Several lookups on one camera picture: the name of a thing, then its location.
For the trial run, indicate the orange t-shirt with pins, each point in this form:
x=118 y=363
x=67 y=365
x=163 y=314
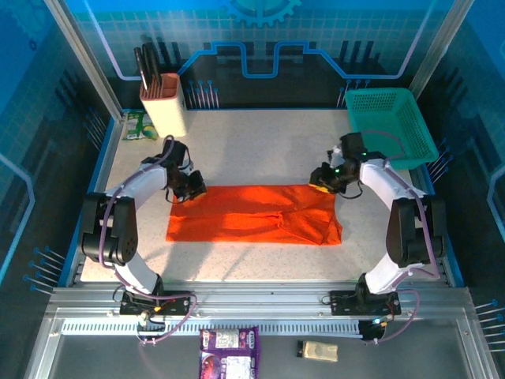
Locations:
x=244 y=213

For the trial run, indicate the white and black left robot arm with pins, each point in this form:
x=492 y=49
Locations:
x=118 y=229

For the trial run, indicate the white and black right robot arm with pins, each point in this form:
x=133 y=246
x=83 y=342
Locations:
x=410 y=233

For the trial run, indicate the beige knife block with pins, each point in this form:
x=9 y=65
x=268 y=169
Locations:
x=167 y=114

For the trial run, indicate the green snack packet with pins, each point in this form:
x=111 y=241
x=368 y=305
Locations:
x=138 y=126

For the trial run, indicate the teal plastic basket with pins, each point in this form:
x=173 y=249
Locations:
x=406 y=118

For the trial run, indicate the purple snack packet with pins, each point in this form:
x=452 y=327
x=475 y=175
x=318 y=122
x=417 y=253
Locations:
x=229 y=351

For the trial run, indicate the small beige packet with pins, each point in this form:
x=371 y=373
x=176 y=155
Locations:
x=319 y=350

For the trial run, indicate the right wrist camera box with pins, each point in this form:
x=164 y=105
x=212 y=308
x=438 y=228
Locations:
x=352 y=145

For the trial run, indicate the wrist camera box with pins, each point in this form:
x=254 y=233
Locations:
x=352 y=145
x=177 y=154

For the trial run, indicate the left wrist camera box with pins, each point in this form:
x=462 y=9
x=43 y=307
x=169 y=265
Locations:
x=177 y=154

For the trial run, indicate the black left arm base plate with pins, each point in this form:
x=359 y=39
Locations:
x=173 y=304

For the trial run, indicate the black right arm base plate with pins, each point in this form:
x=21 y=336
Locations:
x=343 y=304

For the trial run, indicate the aluminium frame rail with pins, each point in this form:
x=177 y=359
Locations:
x=256 y=300

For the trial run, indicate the aluminium corner post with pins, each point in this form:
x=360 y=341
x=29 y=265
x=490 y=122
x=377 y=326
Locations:
x=84 y=59
x=438 y=51

